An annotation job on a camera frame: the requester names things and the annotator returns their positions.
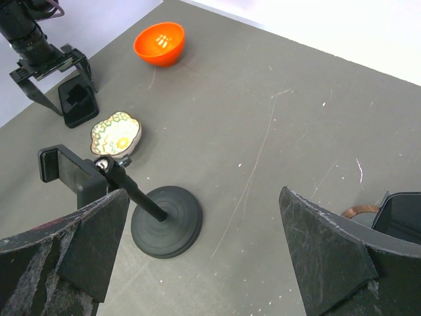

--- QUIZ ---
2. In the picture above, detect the patterned floral small bowl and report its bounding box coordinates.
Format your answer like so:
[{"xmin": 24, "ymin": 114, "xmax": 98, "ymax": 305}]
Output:
[{"xmin": 90, "ymin": 111, "xmax": 142, "ymax": 159}]

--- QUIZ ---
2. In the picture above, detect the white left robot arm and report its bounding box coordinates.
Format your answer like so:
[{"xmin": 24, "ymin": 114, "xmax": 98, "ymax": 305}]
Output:
[{"xmin": 1, "ymin": 1, "xmax": 99, "ymax": 126}]

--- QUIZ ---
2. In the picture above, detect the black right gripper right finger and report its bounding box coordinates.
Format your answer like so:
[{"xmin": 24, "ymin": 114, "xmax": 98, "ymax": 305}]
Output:
[{"xmin": 279, "ymin": 188, "xmax": 420, "ymax": 315}]

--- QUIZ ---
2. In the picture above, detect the orange bowl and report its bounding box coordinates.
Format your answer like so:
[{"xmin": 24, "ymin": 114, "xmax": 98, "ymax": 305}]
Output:
[{"xmin": 133, "ymin": 22, "xmax": 186, "ymax": 67}]

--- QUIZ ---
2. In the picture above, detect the grey metal phone stand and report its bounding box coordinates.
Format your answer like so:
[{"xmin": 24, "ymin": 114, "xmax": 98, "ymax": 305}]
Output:
[{"xmin": 341, "ymin": 204, "xmax": 380, "ymax": 226}]

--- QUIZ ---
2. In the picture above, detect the black smartphone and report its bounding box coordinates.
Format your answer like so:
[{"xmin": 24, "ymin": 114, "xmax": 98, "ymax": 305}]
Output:
[
  {"xmin": 58, "ymin": 77, "xmax": 99, "ymax": 128},
  {"xmin": 371, "ymin": 192, "xmax": 420, "ymax": 245}
]

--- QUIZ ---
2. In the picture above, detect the black camera stand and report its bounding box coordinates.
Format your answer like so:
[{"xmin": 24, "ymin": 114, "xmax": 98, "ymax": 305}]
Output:
[{"xmin": 37, "ymin": 144, "xmax": 203, "ymax": 259}]

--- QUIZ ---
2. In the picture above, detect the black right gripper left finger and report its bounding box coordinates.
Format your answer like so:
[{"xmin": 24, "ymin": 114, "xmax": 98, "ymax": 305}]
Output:
[{"xmin": 1, "ymin": 190, "xmax": 130, "ymax": 315}]

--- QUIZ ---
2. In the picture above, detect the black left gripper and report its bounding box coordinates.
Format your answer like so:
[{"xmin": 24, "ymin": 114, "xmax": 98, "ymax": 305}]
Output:
[{"xmin": 9, "ymin": 44, "xmax": 98, "ymax": 116}]

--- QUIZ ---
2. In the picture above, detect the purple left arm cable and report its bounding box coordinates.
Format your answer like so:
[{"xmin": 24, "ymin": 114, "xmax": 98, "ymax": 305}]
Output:
[{"xmin": 42, "ymin": 0, "xmax": 65, "ymax": 21}]

